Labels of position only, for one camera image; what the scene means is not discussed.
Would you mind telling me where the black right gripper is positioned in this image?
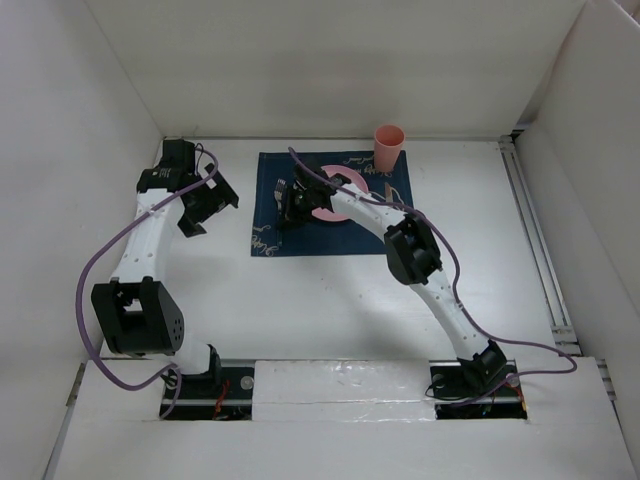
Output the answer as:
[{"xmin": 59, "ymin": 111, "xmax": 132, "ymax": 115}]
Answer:
[{"xmin": 278, "ymin": 184, "xmax": 316, "ymax": 230}]

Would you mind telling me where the fork with green handle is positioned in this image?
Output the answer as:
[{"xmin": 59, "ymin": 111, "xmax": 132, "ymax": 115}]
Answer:
[{"xmin": 274, "ymin": 179, "xmax": 287, "ymax": 248}]

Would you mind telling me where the pink plastic plate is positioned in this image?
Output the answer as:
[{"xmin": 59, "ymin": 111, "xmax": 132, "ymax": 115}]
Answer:
[{"xmin": 312, "ymin": 165, "xmax": 369, "ymax": 223}]

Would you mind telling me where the dark blue cloth placemat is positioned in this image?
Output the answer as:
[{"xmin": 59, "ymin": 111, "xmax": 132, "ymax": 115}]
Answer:
[{"xmin": 251, "ymin": 151, "xmax": 413, "ymax": 258}]

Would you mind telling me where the pink plastic cup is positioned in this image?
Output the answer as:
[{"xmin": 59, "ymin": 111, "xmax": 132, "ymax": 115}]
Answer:
[{"xmin": 374, "ymin": 125, "xmax": 405, "ymax": 173}]

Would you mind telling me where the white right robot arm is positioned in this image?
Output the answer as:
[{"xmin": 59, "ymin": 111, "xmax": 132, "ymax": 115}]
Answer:
[{"xmin": 278, "ymin": 149, "xmax": 506, "ymax": 395}]

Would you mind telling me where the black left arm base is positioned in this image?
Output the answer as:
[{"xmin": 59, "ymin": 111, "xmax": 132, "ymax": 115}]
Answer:
[{"xmin": 159, "ymin": 347, "xmax": 256, "ymax": 421}]

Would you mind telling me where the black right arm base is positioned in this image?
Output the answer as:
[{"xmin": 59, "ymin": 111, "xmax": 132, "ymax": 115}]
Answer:
[{"xmin": 425, "ymin": 360, "xmax": 528, "ymax": 420}]

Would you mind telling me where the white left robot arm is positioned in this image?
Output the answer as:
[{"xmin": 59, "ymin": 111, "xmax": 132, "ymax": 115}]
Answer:
[{"xmin": 91, "ymin": 139, "xmax": 239, "ymax": 397}]

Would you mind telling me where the aluminium rail front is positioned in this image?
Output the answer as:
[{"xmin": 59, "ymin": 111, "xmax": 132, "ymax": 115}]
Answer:
[{"xmin": 164, "ymin": 357, "xmax": 526, "ymax": 401}]

